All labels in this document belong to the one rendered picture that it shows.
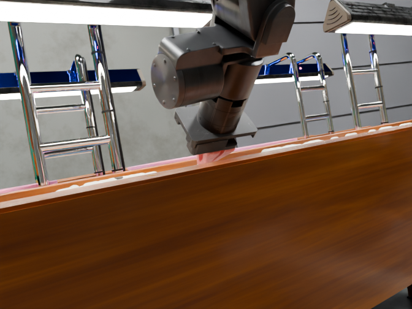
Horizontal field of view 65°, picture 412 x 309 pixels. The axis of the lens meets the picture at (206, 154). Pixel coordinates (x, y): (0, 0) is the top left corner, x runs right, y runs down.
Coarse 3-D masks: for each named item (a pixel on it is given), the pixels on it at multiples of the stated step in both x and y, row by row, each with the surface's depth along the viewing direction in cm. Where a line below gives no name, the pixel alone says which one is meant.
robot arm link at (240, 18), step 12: (216, 0) 33; (228, 0) 32; (240, 0) 30; (252, 0) 29; (264, 0) 30; (276, 0) 31; (288, 0) 32; (216, 12) 35; (228, 12) 33; (240, 12) 31; (252, 12) 30; (228, 24) 35; (240, 24) 32; (252, 24) 31; (252, 36) 32
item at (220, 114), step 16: (176, 112) 43; (192, 112) 44; (208, 112) 41; (224, 112) 40; (240, 112) 41; (192, 128) 42; (208, 128) 42; (224, 128) 42; (240, 128) 44; (256, 128) 45; (192, 144) 41
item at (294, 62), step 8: (280, 56) 135; (288, 56) 131; (304, 56) 144; (312, 56) 140; (320, 56) 137; (272, 64) 141; (296, 64) 130; (320, 64) 137; (296, 72) 130; (320, 72) 137; (296, 80) 130; (320, 80) 138; (296, 88) 130; (304, 88) 131; (312, 88) 134; (320, 88) 136; (296, 96) 131; (328, 96) 138; (328, 104) 137; (304, 112) 130; (328, 112) 137; (304, 120) 130; (328, 120) 138; (304, 128) 130; (328, 128) 138; (304, 136) 131
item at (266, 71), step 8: (280, 64) 148; (288, 64) 150; (304, 64) 155; (312, 64) 157; (264, 72) 140; (272, 72) 142; (280, 72) 144; (288, 72) 146; (304, 72) 150; (312, 72) 153; (328, 72) 158
